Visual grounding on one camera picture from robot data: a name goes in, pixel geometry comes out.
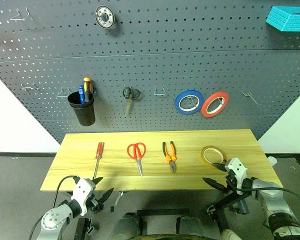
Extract round chrome magnetic holder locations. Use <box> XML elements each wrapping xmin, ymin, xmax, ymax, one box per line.
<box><xmin>94</xmin><ymin>5</ymin><xmax>116</xmax><ymax>29</ymax></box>

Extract teal foam pad stack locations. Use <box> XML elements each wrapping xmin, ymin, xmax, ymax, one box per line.
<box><xmin>265</xmin><ymin>5</ymin><xmax>300</xmax><ymax>33</ymax></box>

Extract orange black pliers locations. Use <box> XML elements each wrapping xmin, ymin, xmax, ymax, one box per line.
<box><xmin>161</xmin><ymin>140</ymin><xmax>178</xmax><ymax>174</ymax></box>

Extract red tape roll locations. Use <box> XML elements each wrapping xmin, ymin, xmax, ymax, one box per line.
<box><xmin>200</xmin><ymin>90</ymin><xmax>230</xmax><ymax>119</ymax></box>

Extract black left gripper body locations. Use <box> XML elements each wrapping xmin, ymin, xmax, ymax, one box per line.
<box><xmin>86</xmin><ymin>192</ymin><xmax>105</xmax><ymax>214</ymax></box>

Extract black handled scissors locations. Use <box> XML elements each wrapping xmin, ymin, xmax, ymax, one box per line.
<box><xmin>122</xmin><ymin>86</ymin><xmax>141</xmax><ymax>115</ymax></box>

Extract orange black handled screwdriver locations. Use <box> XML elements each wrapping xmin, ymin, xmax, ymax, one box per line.
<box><xmin>82</xmin><ymin>77</ymin><xmax>94</xmax><ymax>103</ymax></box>

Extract blue handled screwdriver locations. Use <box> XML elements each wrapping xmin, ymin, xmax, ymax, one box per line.
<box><xmin>78</xmin><ymin>84</ymin><xmax>87</xmax><ymax>105</ymax></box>

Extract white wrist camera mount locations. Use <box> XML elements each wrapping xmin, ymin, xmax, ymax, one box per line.
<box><xmin>70</xmin><ymin>177</ymin><xmax>97</xmax><ymax>217</ymax></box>
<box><xmin>224</xmin><ymin>157</ymin><xmax>249</xmax><ymax>196</ymax></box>

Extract yellow tape roll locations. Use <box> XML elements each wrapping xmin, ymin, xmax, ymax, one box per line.
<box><xmin>200</xmin><ymin>145</ymin><xmax>228</xmax><ymax>167</ymax></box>

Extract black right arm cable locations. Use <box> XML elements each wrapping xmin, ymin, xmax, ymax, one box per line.
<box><xmin>235</xmin><ymin>185</ymin><xmax>300</xmax><ymax>221</ymax></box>

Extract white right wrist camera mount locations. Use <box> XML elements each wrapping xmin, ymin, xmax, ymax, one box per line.
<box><xmin>224</xmin><ymin>157</ymin><xmax>249</xmax><ymax>196</ymax></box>

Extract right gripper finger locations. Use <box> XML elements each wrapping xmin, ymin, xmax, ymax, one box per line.
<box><xmin>210</xmin><ymin>162</ymin><xmax>229</xmax><ymax>173</ymax></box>
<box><xmin>202</xmin><ymin>177</ymin><xmax>227</xmax><ymax>194</ymax></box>

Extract small metal table bracket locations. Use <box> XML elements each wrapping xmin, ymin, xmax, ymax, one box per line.
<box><xmin>113</xmin><ymin>189</ymin><xmax>129</xmax><ymax>208</ymax></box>

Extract small white plastic object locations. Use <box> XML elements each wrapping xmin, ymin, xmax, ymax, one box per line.
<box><xmin>266</xmin><ymin>155</ymin><xmax>279</xmax><ymax>168</ymax></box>

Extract black rectangular base frame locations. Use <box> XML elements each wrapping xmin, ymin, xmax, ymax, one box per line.
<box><xmin>136</xmin><ymin>208</ymin><xmax>191</xmax><ymax>236</ymax></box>

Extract red handled screwdriver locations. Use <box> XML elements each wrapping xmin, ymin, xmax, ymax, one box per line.
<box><xmin>92</xmin><ymin>141</ymin><xmax>105</xmax><ymax>180</ymax></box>

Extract dark rounded shape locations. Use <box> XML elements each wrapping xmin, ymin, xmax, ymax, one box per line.
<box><xmin>111</xmin><ymin>212</ymin><xmax>141</xmax><ymax>240</ymax></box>

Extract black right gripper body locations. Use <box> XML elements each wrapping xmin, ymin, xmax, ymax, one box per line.
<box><xmin>222</xmin><ymin>169</ymin><xmax>240</xmax><ymax>195</ymax></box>

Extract red handled scissors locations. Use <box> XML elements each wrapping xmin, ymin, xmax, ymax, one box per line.
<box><xmin>126</xmin><ymin>142</ymin><xmax>147</xmax><ymax>177</ymax></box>

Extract grey metal pegboard wall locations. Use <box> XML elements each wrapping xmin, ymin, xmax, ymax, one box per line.
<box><xmin>0</xmin><ymin>0</ymin><xmax>300</xmax><ymax>145</ymax></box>

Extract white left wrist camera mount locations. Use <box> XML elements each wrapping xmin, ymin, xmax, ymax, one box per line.
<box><xmin>70</xmin><ymin>177</ymin><xmax>97</xmax><ymax>217</ymax></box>

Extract blue tape roll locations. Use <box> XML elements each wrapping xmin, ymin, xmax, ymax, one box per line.
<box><xmin>174</xmin><ymin>89</ymin><xmax>205</xmax><ymax>116</ymax></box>

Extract silver wire pegboard hook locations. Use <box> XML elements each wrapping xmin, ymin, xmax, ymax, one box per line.
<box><xmin>20</xmin><ymin>83</ymin><xmax>40</xmax><ymax>92</ymax></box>
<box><xmin>56</xmin><ymin>86</ymin><xmax>71</xmax><ymax>98</ymax></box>
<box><xmin>241</xmin><ymin>91</ymin><xmax>259</xmax><ymax>105</ymax></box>
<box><xmin>186</xmin><ymin>95</ymin><xmax>200</xmax><ymax>108</ymax></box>
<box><xmin>9</xmin><ymin>7</ymin><xmax>31</xmax><ymax>22</ymax></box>
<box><xmin>153</xmin><ymin>84</ymin><xmax>167</xmax><ymax>97</ymax></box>

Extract black plastic cup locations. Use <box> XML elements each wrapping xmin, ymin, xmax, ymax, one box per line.
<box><xmin>67</xmin><ymin>90</ymin><xmax>97</xmax><ymax>127</ymax></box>

